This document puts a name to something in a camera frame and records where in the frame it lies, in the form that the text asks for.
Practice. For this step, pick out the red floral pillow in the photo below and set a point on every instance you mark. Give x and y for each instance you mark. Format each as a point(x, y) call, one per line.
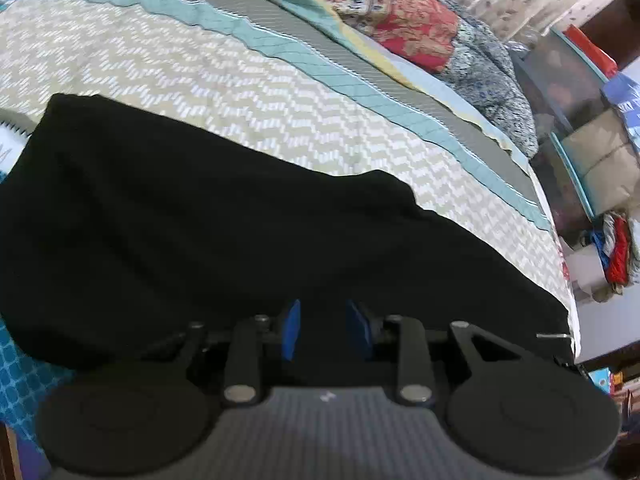
point(395, 5)

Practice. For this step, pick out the pile of colourful clothes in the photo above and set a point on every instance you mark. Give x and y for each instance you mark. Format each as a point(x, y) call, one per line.
point(617, 252)

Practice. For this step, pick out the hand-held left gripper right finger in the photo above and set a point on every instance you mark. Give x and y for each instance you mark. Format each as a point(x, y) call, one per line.
point(359, 327)

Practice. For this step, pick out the black pants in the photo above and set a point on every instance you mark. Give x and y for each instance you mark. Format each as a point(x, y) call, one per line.
point(200, 240)

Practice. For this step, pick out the teal rimmed storage bin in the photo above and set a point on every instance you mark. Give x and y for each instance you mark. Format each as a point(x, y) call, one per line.
point(570, 125)

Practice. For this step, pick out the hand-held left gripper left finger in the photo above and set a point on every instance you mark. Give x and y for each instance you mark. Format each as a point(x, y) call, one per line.
point(291, 327)

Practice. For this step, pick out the zigzag patterned bed cover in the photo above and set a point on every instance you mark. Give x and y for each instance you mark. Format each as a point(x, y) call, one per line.
point(240, 85)

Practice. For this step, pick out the blue printed box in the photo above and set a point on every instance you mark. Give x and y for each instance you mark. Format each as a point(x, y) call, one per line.
point(625, 110)

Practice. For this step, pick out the beige cushion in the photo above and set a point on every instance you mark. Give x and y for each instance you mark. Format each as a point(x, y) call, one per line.
point(607, 160)

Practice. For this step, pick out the blue floral blanket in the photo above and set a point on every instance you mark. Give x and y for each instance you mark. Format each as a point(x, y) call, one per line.
point(487, 80)

